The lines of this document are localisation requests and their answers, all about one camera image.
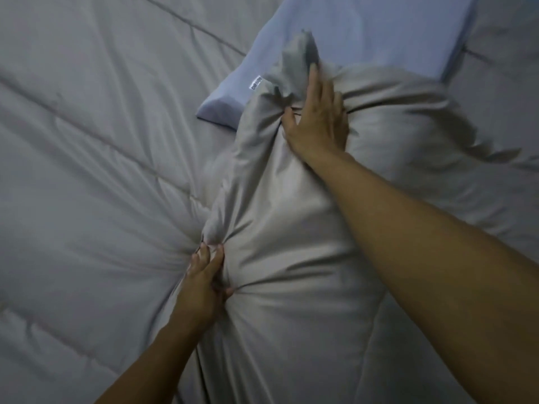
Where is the person's left hand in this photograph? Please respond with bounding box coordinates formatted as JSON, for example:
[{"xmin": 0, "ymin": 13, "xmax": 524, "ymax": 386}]
[{"xmin": 174, "ymin": 242, "xmax": 235, "ymax": 329}]

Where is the person's right hand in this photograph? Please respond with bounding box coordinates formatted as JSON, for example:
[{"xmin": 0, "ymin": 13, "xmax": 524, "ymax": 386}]
[{"xmin": 280, "ymin": 64, "xmax": 351, "ymax": 164}]

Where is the person's left forearm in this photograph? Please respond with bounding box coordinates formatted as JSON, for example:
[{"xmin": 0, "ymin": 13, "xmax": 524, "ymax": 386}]
[{"xmin": 95, "ymin": 310, "xmax": 217, "ymax": 404}]

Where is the person's right forearm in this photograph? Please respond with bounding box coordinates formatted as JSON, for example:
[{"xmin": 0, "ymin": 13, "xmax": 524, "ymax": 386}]
[{"xmin": 300, "ymin": 150, "xmax": 539, "ymax": 404}]

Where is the light blue pillow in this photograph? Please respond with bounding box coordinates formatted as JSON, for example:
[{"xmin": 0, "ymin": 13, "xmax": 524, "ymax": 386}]
[{"xmin": 196, "ymin": 0, "xmax": 481, "ymax": 132}]

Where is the grey quilted comforter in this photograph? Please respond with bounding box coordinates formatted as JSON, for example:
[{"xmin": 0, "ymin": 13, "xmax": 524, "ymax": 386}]
[{"xmin": 0, "ymin": 0, "xmax": 539, "ymax": 404}]

